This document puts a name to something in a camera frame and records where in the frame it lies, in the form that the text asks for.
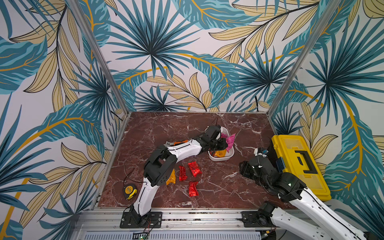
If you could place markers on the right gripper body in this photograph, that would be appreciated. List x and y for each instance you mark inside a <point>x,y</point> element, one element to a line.
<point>248,169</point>

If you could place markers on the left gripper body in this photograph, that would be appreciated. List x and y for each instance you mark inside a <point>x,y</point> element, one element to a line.
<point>218,144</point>

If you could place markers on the pink tea bag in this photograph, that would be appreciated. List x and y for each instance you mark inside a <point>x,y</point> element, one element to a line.
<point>229,141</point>

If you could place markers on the wide red tea bag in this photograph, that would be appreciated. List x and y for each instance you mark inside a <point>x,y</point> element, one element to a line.
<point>195,169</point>

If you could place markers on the narrow red tea bag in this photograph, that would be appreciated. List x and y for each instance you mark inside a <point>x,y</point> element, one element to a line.
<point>182,174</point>

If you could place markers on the orange tea bag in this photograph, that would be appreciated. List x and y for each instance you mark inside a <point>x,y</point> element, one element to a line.
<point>220,154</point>
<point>172,178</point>

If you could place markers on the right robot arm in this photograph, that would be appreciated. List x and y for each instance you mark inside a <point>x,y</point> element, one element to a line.
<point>290,189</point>

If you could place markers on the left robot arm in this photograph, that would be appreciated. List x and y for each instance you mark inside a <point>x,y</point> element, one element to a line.
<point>160,164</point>

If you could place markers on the white storage box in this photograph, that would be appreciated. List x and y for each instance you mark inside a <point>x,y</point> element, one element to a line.
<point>229,154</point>

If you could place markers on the yellow toolbox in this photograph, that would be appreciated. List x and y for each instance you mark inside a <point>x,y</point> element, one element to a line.
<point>294,156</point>

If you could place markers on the yellow tape measure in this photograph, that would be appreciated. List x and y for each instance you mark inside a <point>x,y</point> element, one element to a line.
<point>130,191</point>

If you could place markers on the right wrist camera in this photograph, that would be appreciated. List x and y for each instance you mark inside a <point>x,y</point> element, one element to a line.
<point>261,152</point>

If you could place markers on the orange handled adjustable wrench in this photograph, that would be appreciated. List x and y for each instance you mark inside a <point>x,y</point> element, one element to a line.
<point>173,144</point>

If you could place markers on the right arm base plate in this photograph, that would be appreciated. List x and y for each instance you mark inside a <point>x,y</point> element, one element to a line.
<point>257,219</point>

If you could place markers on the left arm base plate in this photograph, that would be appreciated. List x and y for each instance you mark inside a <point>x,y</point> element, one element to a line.
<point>131,220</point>

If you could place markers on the aluminium front rail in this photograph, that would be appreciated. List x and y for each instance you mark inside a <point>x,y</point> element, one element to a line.
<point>176,224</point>

